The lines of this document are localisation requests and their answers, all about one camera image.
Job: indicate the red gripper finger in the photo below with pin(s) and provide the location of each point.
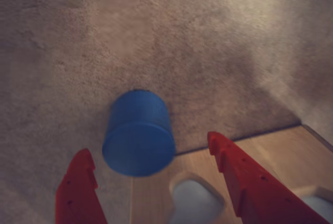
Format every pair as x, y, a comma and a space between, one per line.
78, 195
255, 190

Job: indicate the wooden shape sorter box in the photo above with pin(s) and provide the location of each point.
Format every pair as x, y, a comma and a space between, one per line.
197, 161

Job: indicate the blue cylinder block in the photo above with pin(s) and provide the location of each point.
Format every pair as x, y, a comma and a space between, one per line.
138, 135

